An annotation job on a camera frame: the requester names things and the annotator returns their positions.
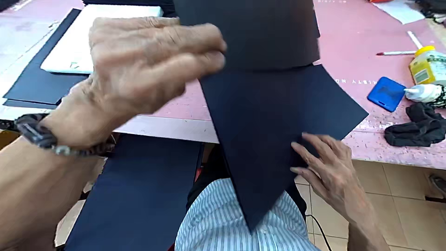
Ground person's right hand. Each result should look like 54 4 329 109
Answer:
290 132 371 224

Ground person's left hand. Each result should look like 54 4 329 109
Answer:
47 17 227 148

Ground navy pointed sheet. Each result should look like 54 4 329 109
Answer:
200 64 369 233

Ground person's right forearm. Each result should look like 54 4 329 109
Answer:
348 202 391 251

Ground person's left forearm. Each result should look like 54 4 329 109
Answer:
0 115 108 251

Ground black rectangular board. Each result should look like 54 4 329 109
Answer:
174 0 320 71

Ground blue plastic card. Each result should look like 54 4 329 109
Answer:
367 76 407 113

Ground black fabric gloves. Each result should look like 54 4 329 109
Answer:
384 102 446 147

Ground pink covered table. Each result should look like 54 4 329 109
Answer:
0 0 446 170

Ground person's legs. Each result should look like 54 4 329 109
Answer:
186 144 307 211

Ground person's body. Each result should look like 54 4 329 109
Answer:
174 178 320 251

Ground white nozzle bottle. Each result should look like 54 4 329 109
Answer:
404 84 446 108

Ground dark shoe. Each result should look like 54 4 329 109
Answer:
429 174 446 196

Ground white rounded slab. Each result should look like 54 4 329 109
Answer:
40 4 164 74

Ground yellow capped bottle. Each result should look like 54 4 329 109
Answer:
409 46 446 86

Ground plain white pen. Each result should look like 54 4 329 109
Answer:
407 31 423 50

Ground dark flat board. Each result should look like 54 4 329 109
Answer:
3 8 92 108

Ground white paper sheet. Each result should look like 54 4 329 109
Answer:
373 0 426 25

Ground large navy panel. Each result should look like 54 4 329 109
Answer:
64 133 205 251

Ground black tangled item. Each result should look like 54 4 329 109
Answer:
415 0 446 23

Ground black thin cable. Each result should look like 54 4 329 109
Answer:
306 214 332 251

